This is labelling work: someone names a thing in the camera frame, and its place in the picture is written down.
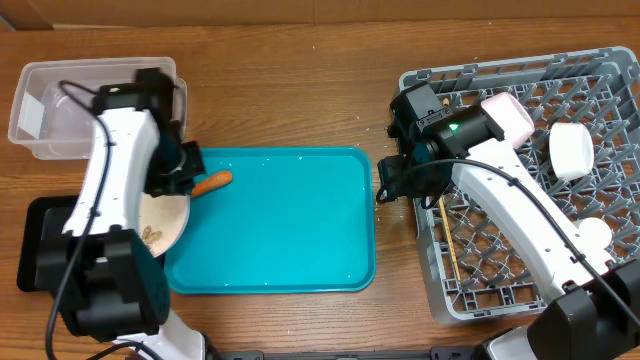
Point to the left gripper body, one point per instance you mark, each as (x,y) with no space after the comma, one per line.
(171,166)

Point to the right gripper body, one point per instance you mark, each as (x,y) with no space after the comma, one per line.
(423,181)

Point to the orange carrot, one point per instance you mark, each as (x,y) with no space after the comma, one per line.
(211,183)

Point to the white plate with food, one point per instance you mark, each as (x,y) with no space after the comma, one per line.
(168,214)

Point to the wooden chopstick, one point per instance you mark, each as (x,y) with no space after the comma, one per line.
(456,268)
(446,226)

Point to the pale green bowl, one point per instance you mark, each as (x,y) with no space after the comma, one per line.
(571,151)

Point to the white paper cup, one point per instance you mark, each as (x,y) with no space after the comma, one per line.
(594,234)

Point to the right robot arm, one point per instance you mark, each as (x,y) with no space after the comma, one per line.
(592,304)

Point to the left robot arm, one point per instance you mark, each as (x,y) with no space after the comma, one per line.
(105,282)

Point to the grey dishwasher rack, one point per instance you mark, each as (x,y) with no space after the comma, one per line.
(597,88)

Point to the peanuts pile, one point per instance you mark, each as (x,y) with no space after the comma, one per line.
(149,236)

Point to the teal serving tray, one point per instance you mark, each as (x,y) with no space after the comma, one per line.
(292,220)

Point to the clear plastic bin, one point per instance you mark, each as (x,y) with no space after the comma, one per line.
(45,121)

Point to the black plastic tray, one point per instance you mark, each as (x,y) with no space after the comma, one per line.
(45,218)

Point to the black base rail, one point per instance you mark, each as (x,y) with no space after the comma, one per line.
(435,353)

